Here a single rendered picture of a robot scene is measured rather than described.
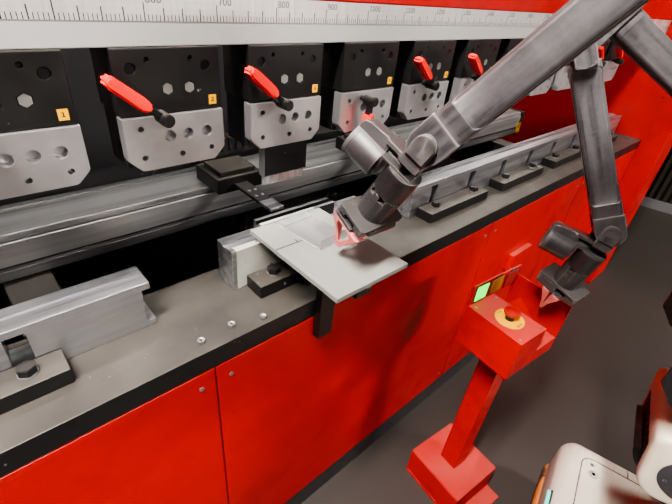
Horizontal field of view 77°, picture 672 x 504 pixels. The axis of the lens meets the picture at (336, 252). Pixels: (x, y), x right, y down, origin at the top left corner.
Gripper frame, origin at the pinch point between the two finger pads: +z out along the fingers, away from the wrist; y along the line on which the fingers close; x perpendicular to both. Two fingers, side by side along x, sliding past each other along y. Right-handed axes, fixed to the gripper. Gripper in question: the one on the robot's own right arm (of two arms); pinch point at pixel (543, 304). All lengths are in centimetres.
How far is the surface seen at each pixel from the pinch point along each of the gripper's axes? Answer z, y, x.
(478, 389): 30.5, -4.4, 8.8
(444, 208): -1.4, 36.7, 0.7
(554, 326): 6.0, -5.0, -4.2
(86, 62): -21, 94, 77
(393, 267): -17, 16, 45
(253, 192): -9, 53, 54
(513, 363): 6.7, -6.4, 15.2
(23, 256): -1, 58, 99
